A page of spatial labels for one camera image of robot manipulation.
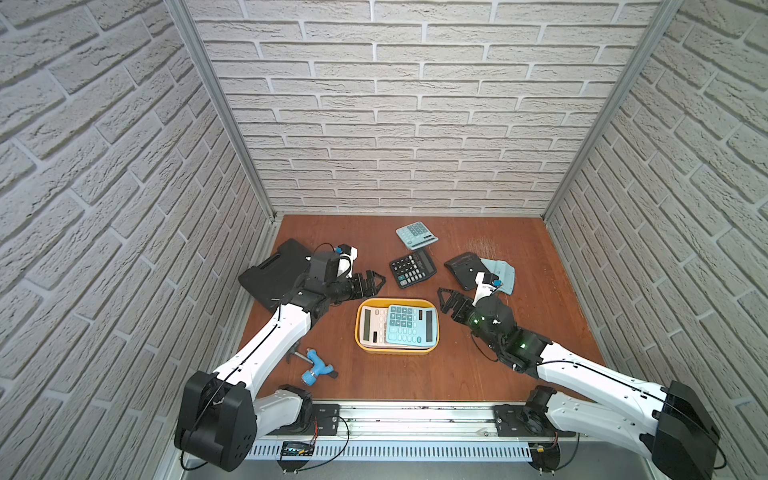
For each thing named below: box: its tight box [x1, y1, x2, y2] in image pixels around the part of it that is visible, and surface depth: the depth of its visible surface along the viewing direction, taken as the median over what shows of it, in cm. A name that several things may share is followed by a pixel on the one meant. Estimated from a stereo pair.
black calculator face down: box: [444, 252, 490, 291], surface depth 102 cm
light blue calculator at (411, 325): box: [385, 304, 437, 347], surface depth 85 cm
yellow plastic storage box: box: [354, 298, 440, 355], surface depth 85 cm
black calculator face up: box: [390, 248, 437, 289], surface depth 102 cm
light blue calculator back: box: [480, 258, 515, 296], surface depth 102 cm
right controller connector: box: [528, 442, 561, 476], surface depth 72 cm
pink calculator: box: [359, 306, 401, 349], surface depth 85 cm
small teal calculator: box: [396, 221, 439, 250], surface depth 112 cm
